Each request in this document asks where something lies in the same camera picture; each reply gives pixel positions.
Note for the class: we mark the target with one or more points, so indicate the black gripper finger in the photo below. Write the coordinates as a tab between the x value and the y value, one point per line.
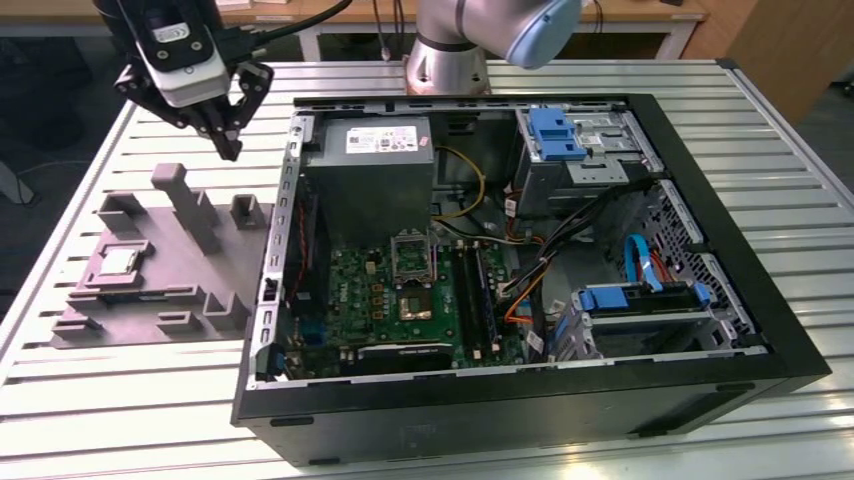
257	85
144	95

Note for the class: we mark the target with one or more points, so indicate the silver CPU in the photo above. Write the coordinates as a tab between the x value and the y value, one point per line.
121	261

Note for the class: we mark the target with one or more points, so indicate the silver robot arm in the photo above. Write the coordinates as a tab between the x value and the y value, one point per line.
441	60

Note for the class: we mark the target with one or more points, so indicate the CPU socket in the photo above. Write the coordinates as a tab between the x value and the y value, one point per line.
417	306

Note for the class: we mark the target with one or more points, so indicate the grey power supply unit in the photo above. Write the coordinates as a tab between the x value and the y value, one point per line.
374	200

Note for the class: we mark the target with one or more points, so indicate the grey parts rack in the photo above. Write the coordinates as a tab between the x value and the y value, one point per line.
174	280

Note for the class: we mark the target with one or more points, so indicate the white four pin socket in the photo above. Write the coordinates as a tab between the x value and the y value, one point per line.
369	266

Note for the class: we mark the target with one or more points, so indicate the dark green RAM stick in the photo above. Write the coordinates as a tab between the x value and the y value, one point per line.
134	298

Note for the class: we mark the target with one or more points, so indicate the blue plastic disk carrier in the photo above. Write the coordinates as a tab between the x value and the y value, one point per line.
550	132

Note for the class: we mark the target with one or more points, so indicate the green motherboard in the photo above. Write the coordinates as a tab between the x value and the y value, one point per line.
354	305

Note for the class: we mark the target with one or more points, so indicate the blue board connector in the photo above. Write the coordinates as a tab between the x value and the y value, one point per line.
314	332

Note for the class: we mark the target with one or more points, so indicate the black RAM slot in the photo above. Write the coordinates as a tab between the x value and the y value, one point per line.
473	300
480	300
466	300

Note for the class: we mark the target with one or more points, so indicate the metal disk bay cage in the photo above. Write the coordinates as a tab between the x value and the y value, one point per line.
657	319
595	172

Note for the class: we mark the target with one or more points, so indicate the black graphics card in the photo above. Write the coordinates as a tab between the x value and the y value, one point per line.
408	352

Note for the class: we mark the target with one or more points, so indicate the wooden desk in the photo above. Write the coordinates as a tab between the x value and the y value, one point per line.
641	12

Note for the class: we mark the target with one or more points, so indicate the hard disk in blue carrier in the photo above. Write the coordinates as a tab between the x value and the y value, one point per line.
604	300

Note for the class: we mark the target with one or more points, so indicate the black PC case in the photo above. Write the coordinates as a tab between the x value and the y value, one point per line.
468	425

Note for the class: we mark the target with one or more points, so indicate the wooden cabinet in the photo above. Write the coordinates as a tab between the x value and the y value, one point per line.
788	50

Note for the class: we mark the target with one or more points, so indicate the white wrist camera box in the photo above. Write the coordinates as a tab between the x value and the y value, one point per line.
188	75

